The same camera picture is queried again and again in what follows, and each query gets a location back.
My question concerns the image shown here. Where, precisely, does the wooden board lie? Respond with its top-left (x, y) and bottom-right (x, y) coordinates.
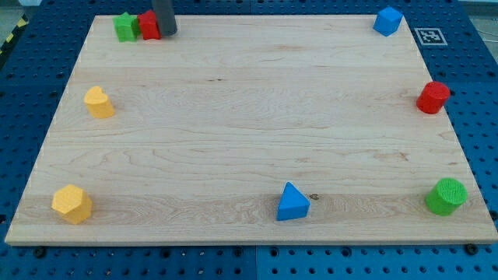
top-left (5, 15), bottom-right (497, 247)

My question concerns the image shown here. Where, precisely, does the blue triangle block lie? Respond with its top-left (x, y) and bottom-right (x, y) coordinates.
top-left (276, 182), bottom-right (310, 221)

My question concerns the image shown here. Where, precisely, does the red star block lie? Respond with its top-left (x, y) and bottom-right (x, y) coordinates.
top-left (137, 9), bottom-right (161, 40)

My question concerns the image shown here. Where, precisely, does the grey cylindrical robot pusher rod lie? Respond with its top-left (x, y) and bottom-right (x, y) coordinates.
top-left (151, 0), bottom-right (177, 37)

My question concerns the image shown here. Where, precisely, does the yellow heart block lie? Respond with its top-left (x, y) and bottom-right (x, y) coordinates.
top-left (84, 86), bottom-right (115, 118)

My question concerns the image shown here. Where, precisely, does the green star block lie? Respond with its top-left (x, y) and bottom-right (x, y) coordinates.
top-left (113, 12), bottom-right (140, 43)

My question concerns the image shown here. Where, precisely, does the blue cube block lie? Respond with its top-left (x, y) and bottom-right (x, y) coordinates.
top-left (373, 6), bottom-right (403, 37)

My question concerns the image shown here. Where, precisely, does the yellow hexagon block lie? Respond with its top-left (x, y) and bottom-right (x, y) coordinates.
top-left (51, 184), bottom-right (93, 224)

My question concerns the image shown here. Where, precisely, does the red cylinder block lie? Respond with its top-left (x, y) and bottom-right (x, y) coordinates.
top-left (416, 81), bottom-right (451, 114)

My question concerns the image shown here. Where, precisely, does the green cylinder block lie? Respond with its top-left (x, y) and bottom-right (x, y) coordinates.
top-left (425, 177), bottom-right (468, 216)

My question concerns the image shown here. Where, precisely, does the white fiducial marker tag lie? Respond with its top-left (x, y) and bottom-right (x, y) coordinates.
top-left (414, 27), bottom-right (447, 46)

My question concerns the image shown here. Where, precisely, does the black bolt left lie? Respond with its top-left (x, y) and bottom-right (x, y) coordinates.
top-left (33, 247), bottom-right (47, 259)

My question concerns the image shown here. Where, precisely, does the black bolt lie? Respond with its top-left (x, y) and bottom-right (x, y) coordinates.
top-left (465, 243), bottom-right (479, 256)
top-left (33, 247), bottom-right (47, 259)

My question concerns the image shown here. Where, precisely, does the black bolt right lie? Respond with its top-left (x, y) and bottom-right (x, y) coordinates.
top-left (465, 243), bottom-right (479, 256)

